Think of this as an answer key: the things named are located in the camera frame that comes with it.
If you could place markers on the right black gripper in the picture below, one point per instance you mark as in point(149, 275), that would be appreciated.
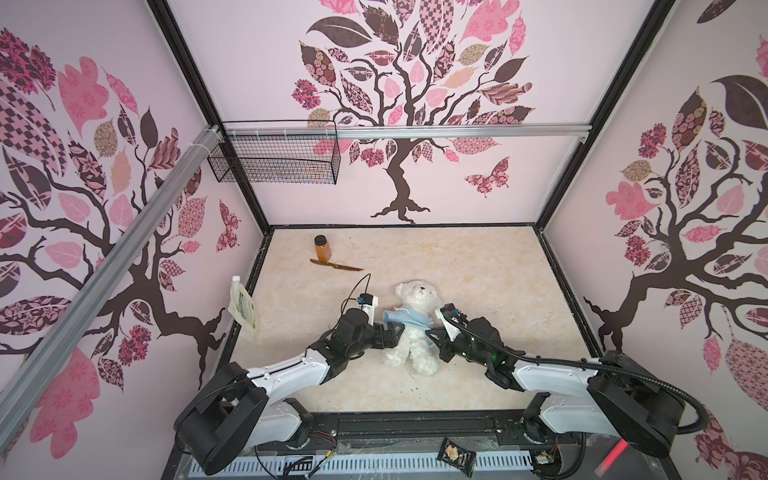
point(444, 345)

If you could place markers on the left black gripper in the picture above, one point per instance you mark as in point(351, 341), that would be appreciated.
point(392, 340)

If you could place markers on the light blue bear hoodie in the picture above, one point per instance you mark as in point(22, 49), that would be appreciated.
point(407, 317)

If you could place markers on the white teddy bear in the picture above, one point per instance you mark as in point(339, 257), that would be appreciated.
point(414, 346)

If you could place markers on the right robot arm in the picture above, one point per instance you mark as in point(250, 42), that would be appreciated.
point(607, 396)

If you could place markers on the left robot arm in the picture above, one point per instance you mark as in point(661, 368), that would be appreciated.
point(240, 408)

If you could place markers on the brown wooden spoon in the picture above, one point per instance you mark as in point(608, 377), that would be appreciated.
point(335, 265)

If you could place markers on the amber bottle black cap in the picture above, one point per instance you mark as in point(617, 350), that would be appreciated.
point(322, 247)

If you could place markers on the white green pouch bottle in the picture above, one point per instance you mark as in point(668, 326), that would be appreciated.
point(241, 305)

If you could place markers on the small dark snack packet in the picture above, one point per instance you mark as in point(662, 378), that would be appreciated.
point(457, 457)

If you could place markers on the pink marker pen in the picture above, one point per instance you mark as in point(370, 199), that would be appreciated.
point(607, 462)

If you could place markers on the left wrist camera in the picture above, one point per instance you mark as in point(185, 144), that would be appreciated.
point(368, 303)

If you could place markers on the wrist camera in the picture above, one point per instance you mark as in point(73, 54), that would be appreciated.
point(368, 303)
point(451, 321)

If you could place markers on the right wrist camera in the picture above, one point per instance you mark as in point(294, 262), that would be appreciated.
point(451, 321)

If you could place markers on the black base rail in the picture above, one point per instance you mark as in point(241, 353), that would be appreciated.
point(353, 429)

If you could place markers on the white slotted cable duct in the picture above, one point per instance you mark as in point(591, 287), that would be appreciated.
point(358, 465)

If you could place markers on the black wire basket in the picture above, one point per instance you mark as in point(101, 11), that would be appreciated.
point(278, 151)

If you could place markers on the rear aluminium frame bar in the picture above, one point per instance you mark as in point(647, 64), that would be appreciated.
point(408, 132)

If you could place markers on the aluminium frame bar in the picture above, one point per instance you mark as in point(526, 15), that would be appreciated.
point(408, 132)
point(22, 393)

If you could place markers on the left aluminium frame bar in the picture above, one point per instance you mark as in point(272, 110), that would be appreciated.
point(22, 393)

